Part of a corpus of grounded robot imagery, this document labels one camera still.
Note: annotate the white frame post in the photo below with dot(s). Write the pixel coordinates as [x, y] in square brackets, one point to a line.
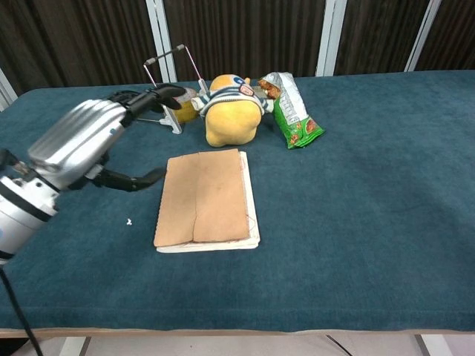
[7, 89]
[423, 37]
[330, 37]
[161, 37]

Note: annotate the yellow tape roll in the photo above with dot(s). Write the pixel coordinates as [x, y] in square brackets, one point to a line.
[187, 111]

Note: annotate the blue table cloth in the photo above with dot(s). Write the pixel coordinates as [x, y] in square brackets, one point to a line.
[334, 222]

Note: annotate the green snack bag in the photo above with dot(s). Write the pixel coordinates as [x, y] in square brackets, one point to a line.
[297, 122]

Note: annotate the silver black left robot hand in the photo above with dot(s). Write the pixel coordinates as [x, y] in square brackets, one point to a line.
[78, 137]

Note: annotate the dark brown curtain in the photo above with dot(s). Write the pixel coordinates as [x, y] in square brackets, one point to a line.
[241, 33]

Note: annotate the spiral notebook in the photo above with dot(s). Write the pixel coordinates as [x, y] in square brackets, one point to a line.
[208, 200]

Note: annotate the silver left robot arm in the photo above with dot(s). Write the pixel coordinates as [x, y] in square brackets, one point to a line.
[18, 219]

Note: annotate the metal table leg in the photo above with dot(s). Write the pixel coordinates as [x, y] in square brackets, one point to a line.
[76, 346]
[426, 346]

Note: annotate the yellow plush toy striped shirt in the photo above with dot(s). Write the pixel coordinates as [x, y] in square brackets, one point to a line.
[232, 118]

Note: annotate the small white scrap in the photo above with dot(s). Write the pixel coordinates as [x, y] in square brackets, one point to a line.
[128, 221]

